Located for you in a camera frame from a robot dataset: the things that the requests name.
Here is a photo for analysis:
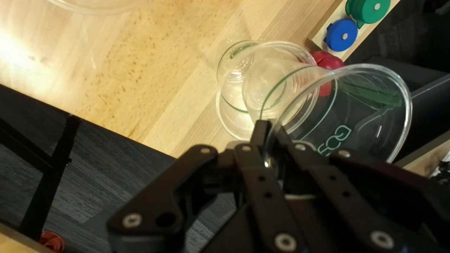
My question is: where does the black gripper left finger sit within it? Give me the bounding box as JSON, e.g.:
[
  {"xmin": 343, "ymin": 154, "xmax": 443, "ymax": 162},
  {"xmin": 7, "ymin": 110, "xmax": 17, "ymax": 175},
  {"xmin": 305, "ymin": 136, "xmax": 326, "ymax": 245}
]
[{"xmin": 107, "ymin": 120, "xmax": 306, "ymax": 253}]

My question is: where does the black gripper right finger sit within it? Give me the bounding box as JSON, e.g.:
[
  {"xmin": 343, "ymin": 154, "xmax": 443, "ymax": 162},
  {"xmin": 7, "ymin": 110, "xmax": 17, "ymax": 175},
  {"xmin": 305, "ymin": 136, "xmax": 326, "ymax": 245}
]
[{"xmin": 273, "ymin": 127, "xmax": 450, "ymax": 253}]

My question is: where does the clear plastic cup green logo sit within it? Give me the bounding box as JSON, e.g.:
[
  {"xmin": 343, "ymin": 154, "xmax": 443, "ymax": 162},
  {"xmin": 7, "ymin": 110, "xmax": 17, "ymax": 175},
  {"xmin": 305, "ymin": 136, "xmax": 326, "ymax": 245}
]
[
  {"xmin": 215, "ymin": 40, "xmax": 326, "ymax": 143},
  {"xmin": 260, "ymin": 62, "xmax": 415, "ymax": 166}
]

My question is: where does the cluttered wooden desk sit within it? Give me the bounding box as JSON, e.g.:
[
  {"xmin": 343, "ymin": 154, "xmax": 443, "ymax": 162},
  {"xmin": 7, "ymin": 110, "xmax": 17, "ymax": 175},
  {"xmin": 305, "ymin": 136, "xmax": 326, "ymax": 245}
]
[{"xmin": 395, "ymin": 134, "xmax": 450, "ymax": 181}]

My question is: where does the blue toy cylinder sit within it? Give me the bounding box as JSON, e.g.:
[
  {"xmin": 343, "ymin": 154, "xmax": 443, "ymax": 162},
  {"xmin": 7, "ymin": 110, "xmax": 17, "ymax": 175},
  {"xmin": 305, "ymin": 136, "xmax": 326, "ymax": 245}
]
[{"xmin": 323, "ymin": 19, "xmax": 360, "ymax": 53}]

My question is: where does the wooden peg toy board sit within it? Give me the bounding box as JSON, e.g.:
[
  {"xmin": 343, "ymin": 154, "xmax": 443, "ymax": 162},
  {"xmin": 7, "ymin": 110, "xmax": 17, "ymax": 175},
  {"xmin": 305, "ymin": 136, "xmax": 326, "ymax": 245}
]
[{"xmin": 306, "ymin": 0, "xmax": 402, "ymax": 62}]

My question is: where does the green toy cylinder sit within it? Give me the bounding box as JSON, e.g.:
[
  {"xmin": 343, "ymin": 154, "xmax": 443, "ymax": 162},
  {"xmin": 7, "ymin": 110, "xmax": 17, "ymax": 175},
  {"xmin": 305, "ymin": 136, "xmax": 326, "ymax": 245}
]
[{"xmin": 344, "ymin": 0, "xmax": 394, "ymax": 27}]

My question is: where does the small red round object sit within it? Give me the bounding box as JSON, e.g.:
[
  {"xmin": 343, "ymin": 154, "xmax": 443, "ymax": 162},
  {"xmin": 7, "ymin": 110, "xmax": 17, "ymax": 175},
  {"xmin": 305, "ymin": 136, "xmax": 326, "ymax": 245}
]
[{"xmin": 38, "ymin": 230, "xmax": 64, "ymax": 253}]

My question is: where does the wooden side table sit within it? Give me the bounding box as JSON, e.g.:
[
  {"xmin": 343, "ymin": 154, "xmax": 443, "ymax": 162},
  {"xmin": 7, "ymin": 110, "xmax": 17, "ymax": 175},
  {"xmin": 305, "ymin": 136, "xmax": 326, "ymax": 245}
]
[{"xmin": 0, "ymin": 223, "xmax": 39, "ymax": 253}]

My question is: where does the black table leg frame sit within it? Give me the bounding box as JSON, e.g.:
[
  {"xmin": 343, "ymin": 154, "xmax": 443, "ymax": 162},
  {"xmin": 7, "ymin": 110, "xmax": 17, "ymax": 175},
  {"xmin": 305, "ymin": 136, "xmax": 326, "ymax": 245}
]
[{"xmin": 0, "ymin": 114, "xmax": 84, "ymax": 242}]

